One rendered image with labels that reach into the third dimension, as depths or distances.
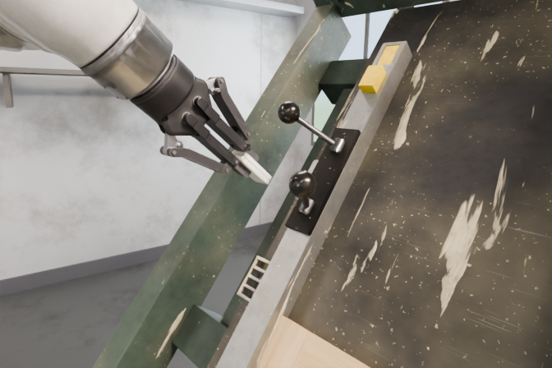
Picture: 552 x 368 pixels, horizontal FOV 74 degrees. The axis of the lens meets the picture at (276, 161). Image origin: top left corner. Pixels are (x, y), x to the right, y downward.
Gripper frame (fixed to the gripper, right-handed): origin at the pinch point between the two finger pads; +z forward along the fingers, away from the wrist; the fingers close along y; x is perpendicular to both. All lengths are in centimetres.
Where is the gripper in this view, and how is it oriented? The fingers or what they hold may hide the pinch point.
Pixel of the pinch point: (250, 167)
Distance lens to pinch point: 55.4
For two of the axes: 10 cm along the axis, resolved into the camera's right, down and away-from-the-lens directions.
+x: 7.0, 1.4, -7.0
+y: -4.7, 8.3, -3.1
